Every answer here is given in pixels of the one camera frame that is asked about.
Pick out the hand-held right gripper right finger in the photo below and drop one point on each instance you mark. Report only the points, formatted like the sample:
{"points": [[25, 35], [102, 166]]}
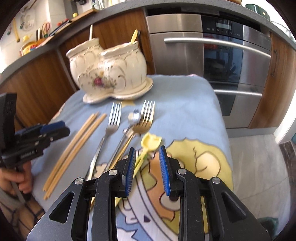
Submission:
{"points": [[163, 171]]}

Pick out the yellow tulip spoon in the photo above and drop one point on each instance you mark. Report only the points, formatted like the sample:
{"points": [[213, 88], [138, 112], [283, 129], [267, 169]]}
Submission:
{"points": [[150, 141]]}

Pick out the wooden cutting board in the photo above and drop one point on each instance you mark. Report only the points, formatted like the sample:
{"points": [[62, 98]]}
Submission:
{"points": [[83, 15]]}

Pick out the yellow label jar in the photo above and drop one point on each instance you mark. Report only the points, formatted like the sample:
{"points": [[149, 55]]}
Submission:
{"points": [[29, 48]]}

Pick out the person's left hand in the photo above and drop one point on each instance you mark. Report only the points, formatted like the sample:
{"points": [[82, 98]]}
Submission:
{"points": [[23, 183]]}

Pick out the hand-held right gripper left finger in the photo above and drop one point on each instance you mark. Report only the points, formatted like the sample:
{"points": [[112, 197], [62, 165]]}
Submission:
{"points": [[130, 171]]}

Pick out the green kitchen appliance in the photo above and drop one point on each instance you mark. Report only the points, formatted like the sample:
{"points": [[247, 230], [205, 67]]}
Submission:
{"points": [[257, 11]]}

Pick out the cream ceramic utensil holder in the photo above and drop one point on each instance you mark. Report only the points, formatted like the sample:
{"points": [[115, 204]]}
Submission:
{"points": [[104, 67]]}

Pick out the stainless steel oven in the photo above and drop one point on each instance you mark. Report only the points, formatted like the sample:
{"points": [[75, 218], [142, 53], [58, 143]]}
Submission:
{"points": [[180, 58]]}

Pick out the printed blue blanket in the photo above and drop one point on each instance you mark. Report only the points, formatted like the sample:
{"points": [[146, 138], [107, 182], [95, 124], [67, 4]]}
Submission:
{"points": [[196, 111]]}

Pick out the white wall socket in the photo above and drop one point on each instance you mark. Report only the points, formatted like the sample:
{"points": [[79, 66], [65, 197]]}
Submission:
{"points": [[27, 22]]}

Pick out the wooden knife block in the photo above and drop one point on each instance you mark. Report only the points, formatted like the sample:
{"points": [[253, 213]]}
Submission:
{"points": [[40, 34]]}

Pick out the silver flower-ended spoon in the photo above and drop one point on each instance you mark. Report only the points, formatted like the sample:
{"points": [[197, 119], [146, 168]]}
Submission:
{"points": [[134, 117]]}

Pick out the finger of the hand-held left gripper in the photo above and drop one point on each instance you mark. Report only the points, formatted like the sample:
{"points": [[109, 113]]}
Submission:
{"points": [[46, 128], [55, 135]]}

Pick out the silver fork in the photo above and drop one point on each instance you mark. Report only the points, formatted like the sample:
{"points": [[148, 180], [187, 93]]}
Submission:
{"points": [[113, 125], [148, 111]]}

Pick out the wooden base cabinet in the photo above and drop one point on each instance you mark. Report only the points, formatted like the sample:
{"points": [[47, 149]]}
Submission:
{"points": [[266, 99], [39, 78]]}

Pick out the grey speckled countertop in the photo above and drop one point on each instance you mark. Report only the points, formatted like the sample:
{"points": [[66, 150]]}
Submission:
{"points": [[120, 5]]}

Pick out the person's left forearm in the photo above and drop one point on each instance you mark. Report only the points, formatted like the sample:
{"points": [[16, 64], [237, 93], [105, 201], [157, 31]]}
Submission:
{"points": [[16, 215]]}

